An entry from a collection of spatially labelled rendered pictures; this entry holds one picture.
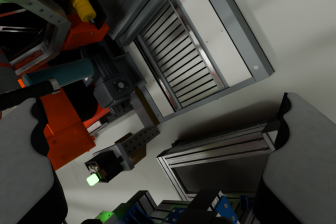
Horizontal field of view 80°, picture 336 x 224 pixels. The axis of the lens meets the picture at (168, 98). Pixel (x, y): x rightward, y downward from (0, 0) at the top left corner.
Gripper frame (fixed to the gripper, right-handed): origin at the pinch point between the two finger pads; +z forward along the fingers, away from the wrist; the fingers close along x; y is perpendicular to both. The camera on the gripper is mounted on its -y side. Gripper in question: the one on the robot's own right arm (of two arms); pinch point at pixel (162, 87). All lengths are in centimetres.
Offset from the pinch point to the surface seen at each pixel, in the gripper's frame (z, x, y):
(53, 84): 35.7, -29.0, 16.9
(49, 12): 53, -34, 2
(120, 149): 74, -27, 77
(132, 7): 95, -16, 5
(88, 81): 90, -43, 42
